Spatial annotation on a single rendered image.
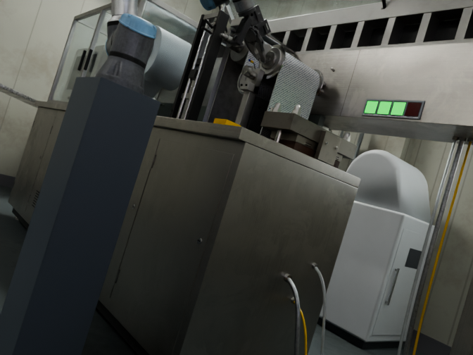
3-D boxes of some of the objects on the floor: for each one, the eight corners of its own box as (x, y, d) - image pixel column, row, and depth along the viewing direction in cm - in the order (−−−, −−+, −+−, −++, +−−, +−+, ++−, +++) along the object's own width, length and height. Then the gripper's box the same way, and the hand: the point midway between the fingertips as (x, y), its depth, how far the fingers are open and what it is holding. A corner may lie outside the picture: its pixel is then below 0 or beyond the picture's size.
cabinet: (2, 214, 325) (37, 106, 326) (84, 228, 365) (114, 132, 367) (160, 411, 130) (243, 141, 132) (296, 394, 171) (359, 188, 173)
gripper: (263, 2, 163) (281, 55, 173) (247, 5, 171) (265, 55, 181) (248, 12, 159) (267, 65, 170) (231, 15, 167) (251, 65, 177)
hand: (260, 60), depth 173 cm, fingers closed, pressing on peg
